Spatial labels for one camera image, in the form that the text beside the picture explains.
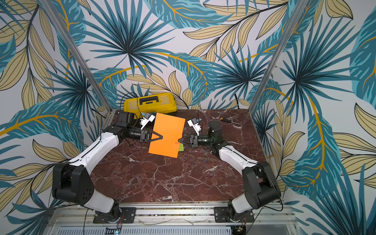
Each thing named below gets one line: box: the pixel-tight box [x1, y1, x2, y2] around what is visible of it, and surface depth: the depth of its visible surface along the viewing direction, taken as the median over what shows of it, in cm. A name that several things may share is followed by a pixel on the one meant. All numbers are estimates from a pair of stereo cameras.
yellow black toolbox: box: [123, 92, 178, 119], surface depth 103 cm
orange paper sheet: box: [148, 112, 187, 159], surface depth 75 cm
